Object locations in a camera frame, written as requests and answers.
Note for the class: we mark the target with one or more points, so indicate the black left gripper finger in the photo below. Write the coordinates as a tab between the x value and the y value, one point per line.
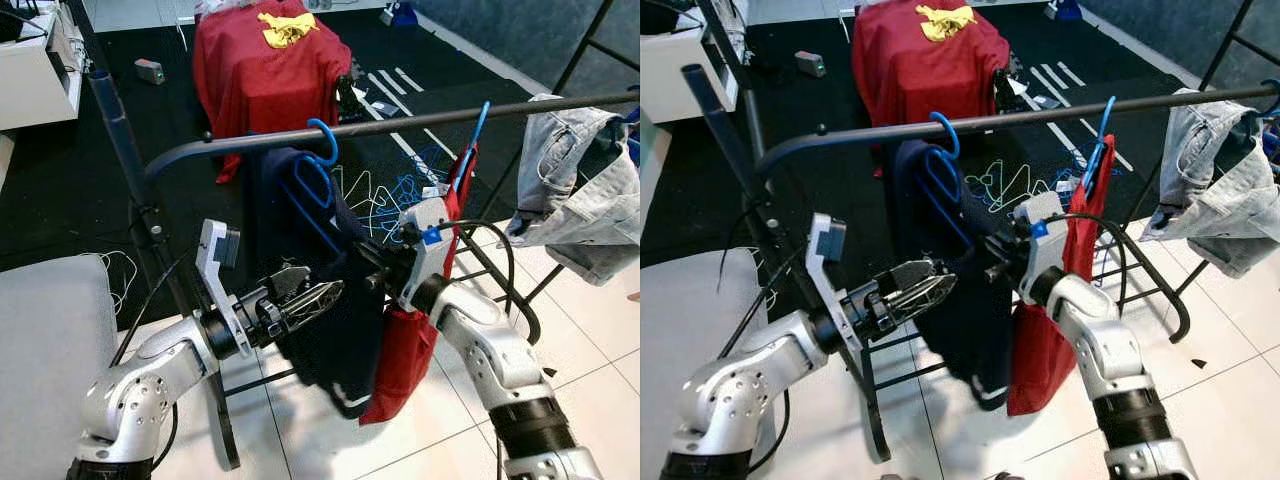
925	294
288	280
315	302
905	274

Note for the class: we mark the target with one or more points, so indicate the navy blue shirt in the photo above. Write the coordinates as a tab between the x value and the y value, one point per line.
320	350
950	340

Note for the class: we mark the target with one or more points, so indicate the blue plastic hanger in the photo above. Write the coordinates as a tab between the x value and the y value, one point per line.
949	125
326	135
1105	115
480	125

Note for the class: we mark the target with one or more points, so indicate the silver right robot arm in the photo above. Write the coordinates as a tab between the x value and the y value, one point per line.
500	360
1110	360

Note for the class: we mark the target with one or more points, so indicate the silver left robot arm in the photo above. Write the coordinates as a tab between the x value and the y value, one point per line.
130	400
730	400

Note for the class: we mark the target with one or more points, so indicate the red shirt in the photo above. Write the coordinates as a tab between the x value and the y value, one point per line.
405	360
1040	360

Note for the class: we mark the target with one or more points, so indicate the black metal clothes rack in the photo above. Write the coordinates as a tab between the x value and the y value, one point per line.
400	125
1000	120

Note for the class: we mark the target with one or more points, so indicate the grey upholstered ottoman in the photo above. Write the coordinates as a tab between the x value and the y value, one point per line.
50	370
690	350

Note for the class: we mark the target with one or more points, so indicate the red cloth covered chair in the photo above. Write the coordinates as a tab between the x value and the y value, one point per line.
260	95
920	75

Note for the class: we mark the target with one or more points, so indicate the light grey denim shorts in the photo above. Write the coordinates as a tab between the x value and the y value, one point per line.
1220	200
580	200

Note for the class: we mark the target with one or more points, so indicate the yellow crumpled cloth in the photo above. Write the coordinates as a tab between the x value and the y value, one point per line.
288	30
946	22

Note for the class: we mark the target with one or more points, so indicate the small grey device green light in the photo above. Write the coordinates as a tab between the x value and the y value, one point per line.
150	71
811	63

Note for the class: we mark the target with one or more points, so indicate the small blue object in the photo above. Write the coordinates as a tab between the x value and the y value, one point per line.
1065	11
400	15

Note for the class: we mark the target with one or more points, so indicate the white low cabinet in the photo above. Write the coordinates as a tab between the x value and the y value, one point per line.
680	80
35	80

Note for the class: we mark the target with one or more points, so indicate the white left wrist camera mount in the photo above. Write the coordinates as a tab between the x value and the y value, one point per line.
215	270
825	265

